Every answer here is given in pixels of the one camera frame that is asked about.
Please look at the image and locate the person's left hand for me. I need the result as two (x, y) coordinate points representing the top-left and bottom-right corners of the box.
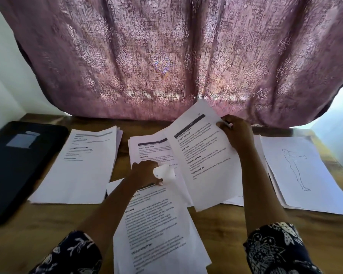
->
(125, 159), (164, 192)

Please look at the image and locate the person's right hand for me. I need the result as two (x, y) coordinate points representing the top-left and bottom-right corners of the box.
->
(215, 115), (256, 156)

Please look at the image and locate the stack of printed papers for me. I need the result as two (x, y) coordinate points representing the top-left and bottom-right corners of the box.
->
(27, 125), (124, 205)

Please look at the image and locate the table-print paper pile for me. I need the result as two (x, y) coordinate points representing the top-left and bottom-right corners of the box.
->
(222, 133), (275, 208)

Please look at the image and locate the stack with dark header bar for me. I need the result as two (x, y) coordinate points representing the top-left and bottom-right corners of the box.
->
(106, 177), (213, 274)

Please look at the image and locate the black folder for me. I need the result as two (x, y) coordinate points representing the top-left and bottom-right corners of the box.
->
(0, 121), (70, 229)

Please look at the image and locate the person's right forearm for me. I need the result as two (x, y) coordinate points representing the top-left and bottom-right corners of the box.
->
(240, 147), (290, 234)

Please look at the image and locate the person's left forearm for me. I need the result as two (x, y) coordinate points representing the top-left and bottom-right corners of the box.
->
(77, 182), (139, 255)

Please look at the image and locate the pink patterned curtain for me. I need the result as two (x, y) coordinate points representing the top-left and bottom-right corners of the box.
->
(0, 0), (343, 128)

